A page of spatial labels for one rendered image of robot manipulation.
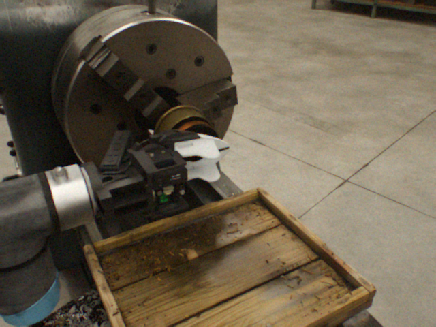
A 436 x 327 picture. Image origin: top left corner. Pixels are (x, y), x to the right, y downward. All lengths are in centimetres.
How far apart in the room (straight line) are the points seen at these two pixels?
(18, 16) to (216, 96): 36
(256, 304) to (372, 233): 163
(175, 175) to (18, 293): 23
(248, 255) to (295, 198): 166
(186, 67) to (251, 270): 36
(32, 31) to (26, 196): 37
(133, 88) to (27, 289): 31
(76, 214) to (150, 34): 31
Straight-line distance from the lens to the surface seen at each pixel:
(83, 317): 106
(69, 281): 120
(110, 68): 63
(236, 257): 70
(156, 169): 50
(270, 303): 64
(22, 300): 57
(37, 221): 50
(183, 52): 71
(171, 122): 61
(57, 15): 81
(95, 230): 82
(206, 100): 69
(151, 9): 71
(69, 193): 50
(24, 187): 51
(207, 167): 59
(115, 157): 55
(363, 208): 238
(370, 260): 207
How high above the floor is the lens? 138
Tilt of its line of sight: 32 degrees down
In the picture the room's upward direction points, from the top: straight up
